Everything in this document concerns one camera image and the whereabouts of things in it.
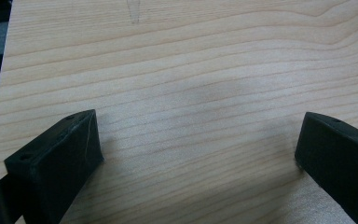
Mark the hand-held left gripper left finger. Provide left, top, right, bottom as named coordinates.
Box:
left=3, top=108, right=105, bottom=224

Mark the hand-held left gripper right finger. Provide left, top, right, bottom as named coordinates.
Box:
left=294, top=111, right=358, bottom=224

